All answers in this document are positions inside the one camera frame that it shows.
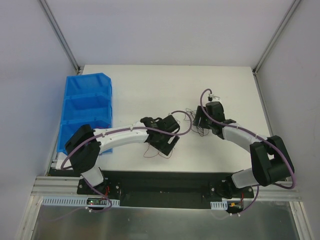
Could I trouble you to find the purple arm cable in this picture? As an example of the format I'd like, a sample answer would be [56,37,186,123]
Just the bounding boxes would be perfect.
[61,109,193,213]
[200,88,297,218]

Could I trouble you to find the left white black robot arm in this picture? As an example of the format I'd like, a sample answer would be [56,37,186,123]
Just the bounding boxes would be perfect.
[60,115,180,195]

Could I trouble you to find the aluminium corner post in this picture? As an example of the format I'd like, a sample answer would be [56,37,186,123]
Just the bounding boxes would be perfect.
[37,0,82,75]
[251,0,303,75]

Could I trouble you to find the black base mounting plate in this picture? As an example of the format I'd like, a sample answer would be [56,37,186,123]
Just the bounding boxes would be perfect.
[76,170,256,209]

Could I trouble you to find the aluminium front rail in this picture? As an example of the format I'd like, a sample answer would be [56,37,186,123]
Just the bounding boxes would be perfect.
[31,176,302,202]

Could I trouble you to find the blue plastic compartment bin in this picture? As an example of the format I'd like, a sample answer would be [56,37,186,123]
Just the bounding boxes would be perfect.
[56,73,113,154]

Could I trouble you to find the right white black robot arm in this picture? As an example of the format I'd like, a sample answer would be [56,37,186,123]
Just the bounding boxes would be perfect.
[193,101,295,198]

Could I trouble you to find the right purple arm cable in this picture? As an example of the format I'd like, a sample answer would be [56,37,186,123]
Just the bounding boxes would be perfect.
[200,88,297,218]

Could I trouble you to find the red black wire bundle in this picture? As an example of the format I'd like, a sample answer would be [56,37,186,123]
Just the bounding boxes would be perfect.
[184,107,211,138]

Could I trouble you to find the white cable duct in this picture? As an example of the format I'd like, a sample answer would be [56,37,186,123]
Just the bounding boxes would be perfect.
[42,196,120,208]
[210,200,228,211]

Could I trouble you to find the right aluminium corner post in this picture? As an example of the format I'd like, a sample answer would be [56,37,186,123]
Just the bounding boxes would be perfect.
[251,0,303,75]

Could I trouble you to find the right white cable duct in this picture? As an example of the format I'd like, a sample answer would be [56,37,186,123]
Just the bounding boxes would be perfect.
[210,200,228,211]

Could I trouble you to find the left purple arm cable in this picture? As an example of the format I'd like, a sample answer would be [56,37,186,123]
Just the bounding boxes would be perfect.
[61,109,193,213]

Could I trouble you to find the left white cable duct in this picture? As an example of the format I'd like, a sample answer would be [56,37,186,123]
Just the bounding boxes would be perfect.
[42,196,120,208]

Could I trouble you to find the left aluminium corner post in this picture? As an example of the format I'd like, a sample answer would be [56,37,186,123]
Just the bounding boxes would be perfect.
[37,0,82,75]

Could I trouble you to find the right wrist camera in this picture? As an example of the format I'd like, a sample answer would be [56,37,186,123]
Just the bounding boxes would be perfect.
[207,93,221,102]

